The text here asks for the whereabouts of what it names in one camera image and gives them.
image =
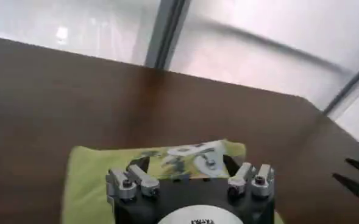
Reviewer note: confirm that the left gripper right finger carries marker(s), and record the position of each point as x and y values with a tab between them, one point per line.
260	182

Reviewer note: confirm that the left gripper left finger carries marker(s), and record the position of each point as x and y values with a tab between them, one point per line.
125	184

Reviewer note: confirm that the yellow-green t-shirt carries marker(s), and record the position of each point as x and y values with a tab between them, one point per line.
87	182

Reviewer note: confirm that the thin grey window frame post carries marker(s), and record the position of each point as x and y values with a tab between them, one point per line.
348	86

